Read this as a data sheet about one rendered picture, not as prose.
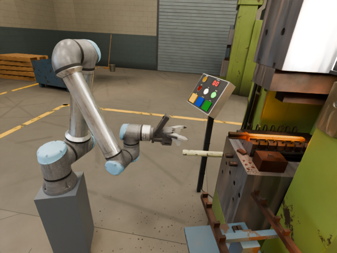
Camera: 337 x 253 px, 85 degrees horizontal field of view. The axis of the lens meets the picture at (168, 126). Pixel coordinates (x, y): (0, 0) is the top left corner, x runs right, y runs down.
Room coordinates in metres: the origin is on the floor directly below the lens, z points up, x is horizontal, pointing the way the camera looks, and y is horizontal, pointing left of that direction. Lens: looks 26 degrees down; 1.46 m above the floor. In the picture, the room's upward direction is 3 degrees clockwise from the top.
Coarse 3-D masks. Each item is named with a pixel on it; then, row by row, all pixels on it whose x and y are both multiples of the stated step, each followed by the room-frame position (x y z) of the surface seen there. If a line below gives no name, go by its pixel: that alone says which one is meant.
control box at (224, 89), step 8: (200, 80) 1.59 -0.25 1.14; (208, 80) 1.51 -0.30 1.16; (216, 80) 1.43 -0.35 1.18; (224, 80) 1.36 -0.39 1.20; (208, 88) 1.44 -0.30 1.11; (216, 88) 1.37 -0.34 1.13; (224, 88) 1.31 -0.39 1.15; (232, 88) 1.33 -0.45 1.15; (200, 96) 1.46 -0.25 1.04; (208, 96) 1.38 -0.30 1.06; (216, 96) 1.32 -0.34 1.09; (224, 96) 1.30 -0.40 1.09; (192, 104) 1.47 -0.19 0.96; (216, 104) 1.28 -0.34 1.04; (208, 112) 1.27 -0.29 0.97; (216, 112) 1.28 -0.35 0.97
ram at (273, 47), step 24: (288, 0) 0.86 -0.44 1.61; (312, 0) 0.76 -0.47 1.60; (336, 0) 0.76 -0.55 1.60; (264, 24) 1.03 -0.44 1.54; (288, 24) 0.81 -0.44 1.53; (312, 24) 0.76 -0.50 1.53; (336, 24) 0.76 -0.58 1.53; (264, 48) 0.96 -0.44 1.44; (288, 48) 0.76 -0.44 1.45; (312, 48) 0.76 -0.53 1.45; (336, 48) 0.76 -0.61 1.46
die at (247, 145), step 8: (296, 136) 0.94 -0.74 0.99; (304, 136) 0.94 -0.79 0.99; (248, 144) 0.86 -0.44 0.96; (256, 144) 0.81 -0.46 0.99; (264, 144) 0.82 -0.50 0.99; (272, 144) 0.82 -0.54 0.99; (280, 144) 0.83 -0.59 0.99; (288, 144) 0.83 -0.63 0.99; (296, 144) 0.84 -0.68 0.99; (248, 152) 0.83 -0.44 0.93
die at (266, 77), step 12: (264, 72) 0.90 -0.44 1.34; (276, 72) 0.81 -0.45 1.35; (288, 72) 0.81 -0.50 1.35; (300, 72) 0.81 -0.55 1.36; (312, 72) 0.81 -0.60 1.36; (264, 84) 0.87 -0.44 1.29; (276, 84) 0.81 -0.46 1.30; (288, 84) 0.81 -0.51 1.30; (300, 84) 0.81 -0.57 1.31; (312, 84) 0.81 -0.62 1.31; (324, 84) 0.81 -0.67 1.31
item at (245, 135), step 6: (234, 132) 0.90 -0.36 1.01; (240, 132) 0.90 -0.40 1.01; (246, 132) 0.90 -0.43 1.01; (234, 138) 0.87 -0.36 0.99; (240, 138) 0.87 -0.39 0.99; (246, 138) 0.87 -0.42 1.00; (264, 138) 0.87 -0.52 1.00; (270, 138) 0.87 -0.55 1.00; (276, 138) 0.87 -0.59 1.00; (282, 138) 0.87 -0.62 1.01; (288, 138) 0.87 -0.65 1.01; (294, 138) 0.87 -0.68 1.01; (300, 138) 0.88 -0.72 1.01
